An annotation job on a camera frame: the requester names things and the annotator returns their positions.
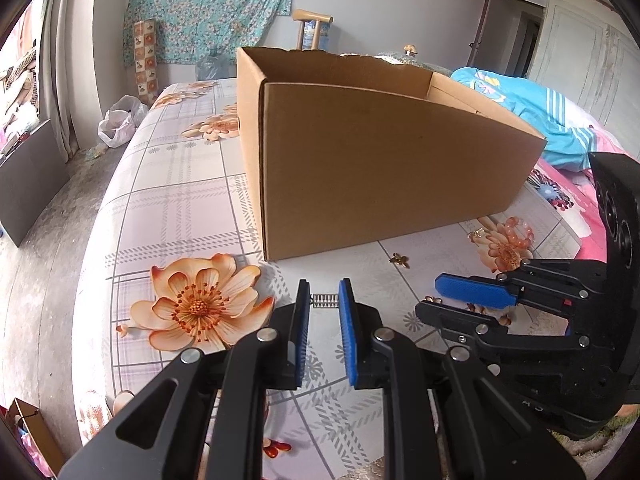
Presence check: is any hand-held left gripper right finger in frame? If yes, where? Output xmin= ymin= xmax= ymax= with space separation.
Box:
xmin=337 ymin=278 xmax=588 ymax=480

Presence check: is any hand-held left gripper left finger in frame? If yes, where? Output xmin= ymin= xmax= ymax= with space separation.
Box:
xmin=57 ymin=279 xmax=311 ymax=480

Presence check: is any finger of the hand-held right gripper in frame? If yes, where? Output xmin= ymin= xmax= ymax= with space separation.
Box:
xmin=434 ymin=259 xmax=614 ymax=319
xmin=415 ymin=300 xmax=617 ymax=362

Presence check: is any orange bead bracelet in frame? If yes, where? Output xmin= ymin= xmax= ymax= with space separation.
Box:
xmin=502 ymin=217 xmax=536 ymax=256

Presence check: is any brown cardboard box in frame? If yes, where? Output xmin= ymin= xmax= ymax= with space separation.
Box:
xmin=236 ymin=46 xmax=547 ymax=262

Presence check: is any pink floral quilt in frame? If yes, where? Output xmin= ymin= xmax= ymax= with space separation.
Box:
xmin=522 ymin=110 xmax=621 ymax=261

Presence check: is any light blue blanket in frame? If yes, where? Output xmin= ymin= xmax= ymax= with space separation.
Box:
xmin=450 ymin=66 xmax=598 ymax=173

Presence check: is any floral print bedsheet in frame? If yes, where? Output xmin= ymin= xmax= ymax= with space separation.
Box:
xmin=72 ymin=77 xmax=631 ymax=480

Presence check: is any white wardrobe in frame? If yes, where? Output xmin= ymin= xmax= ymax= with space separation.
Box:
xmin=527 ymin=0 xmax=640 ymax=136

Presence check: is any grey patterned cloth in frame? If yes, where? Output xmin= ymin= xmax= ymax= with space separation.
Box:
xmin=340 ymin=50 xmax=453 ymax=75

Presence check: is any brown door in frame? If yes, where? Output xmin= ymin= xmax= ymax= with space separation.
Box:
xmin=470 ymin=0 xmax=496 ymax=68

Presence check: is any white plastic bag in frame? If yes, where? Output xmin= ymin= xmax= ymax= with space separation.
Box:
xmin=96 ymin=95 xmax=149 ymax=149

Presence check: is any clear water jug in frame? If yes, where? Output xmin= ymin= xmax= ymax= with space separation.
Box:
xmin=196 ymin=49 xmax=236 ymax=81

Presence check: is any small open brown carton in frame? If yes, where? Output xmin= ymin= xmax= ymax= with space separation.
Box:
xmin=7 ymin=397 xmax=66 ymax=478

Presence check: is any dark grey board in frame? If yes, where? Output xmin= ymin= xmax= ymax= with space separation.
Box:
xmin=0 ymin=119 xmax=71 ymax=248

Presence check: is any teal floral hanging cloth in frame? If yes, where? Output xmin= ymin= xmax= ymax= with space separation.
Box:
xmin=122 ymin=0 xmax=296 ymax=66

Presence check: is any grey window curtain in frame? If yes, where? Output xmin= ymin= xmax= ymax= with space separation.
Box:
xmin=40 ymin=0 xmax=101 ymax=161

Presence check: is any pile of household clutter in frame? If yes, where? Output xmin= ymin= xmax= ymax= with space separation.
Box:
xmin=0 ymin=0 xmax=43 ymax=161

